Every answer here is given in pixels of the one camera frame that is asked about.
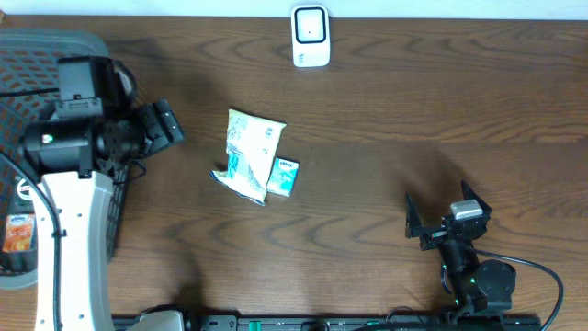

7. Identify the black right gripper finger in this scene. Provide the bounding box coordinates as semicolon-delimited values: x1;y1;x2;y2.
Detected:
405;194;423;238
460;180;492;214

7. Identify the white snack bag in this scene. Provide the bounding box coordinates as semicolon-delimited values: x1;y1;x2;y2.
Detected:
209;108;287;206

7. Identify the teal tissue pack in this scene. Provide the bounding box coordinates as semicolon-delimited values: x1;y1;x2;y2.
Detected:
267;158;300;197

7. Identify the dark green round-logo packet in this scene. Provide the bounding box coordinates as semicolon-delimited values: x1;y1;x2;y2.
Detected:
16;177;34;213

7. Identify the orange tissue pack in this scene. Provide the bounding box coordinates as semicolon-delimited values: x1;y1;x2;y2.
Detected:
2;213;35;253

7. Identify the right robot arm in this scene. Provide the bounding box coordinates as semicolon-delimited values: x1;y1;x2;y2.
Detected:
405;181;516;324

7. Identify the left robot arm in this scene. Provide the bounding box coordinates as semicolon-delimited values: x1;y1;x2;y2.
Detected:
22;98;184;330

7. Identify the white barcode scanner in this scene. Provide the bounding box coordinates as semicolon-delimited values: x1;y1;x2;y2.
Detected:
290;4;331;68

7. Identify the grey plastic mesh basket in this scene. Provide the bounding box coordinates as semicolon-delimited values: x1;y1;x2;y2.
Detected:
1;29;128;290

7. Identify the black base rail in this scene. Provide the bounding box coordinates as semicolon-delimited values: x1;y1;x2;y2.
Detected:
112;313;543;331

